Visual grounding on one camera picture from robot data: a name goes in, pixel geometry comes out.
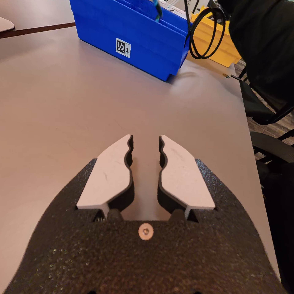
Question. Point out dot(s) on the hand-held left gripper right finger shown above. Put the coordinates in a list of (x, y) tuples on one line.
[(183, 181)]

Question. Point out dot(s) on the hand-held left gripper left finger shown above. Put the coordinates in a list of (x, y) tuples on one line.
[(108, 179)]

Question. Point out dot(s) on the black office chair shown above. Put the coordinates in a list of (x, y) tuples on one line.
[(275, 147)]

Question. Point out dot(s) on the yellow plastic bin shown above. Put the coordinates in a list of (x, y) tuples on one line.
[(227, 52)]

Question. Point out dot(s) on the blue plastic bin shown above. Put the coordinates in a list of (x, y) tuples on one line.
[(149, 46)]

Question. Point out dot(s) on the black metal frame chair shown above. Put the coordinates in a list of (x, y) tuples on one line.
[(259, 110)]

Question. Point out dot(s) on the grey stand base plate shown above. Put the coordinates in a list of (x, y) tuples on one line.
[(5, 24)]

